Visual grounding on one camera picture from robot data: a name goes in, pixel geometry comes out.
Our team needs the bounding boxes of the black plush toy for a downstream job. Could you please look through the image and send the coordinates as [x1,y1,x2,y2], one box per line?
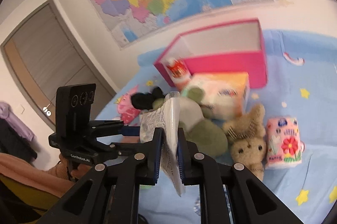
[131,86,164,110]

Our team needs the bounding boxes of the clear plastic medical tape packet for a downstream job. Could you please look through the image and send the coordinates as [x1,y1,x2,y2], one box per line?
[139,92,185,196]

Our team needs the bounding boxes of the beige bunny plush toy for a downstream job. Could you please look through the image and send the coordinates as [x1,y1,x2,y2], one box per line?
[222,104,267,181]

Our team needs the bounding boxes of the pink floral tissue pack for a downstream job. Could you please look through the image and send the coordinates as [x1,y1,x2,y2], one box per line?
[266,117,305,169]

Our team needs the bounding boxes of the orange left sleeve forearm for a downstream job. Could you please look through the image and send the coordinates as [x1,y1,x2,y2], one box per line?
[1,153,74,198]

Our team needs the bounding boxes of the person's left hand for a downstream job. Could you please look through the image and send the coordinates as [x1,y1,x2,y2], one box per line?
[59,154,91,182]

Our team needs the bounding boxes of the purple and black hanging clothes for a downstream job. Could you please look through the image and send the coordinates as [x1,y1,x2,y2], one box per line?
[0,101,37,164]

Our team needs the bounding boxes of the white lotion bottle red label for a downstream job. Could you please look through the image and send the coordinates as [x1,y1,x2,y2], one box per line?
[165,58,191,91]

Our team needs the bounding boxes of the orange green tissue box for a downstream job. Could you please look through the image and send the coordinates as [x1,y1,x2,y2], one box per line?
[181,72,250,121]

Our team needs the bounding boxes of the grey wooden door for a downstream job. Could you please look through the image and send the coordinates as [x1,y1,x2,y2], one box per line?
[1,0,116,129]

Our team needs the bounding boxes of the pink open cardboard box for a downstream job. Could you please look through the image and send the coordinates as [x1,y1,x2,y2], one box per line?
[154,18,267,89]

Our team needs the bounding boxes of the blue cartoon bed sheet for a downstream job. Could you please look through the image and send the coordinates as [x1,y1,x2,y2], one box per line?
[96,30,336,223]

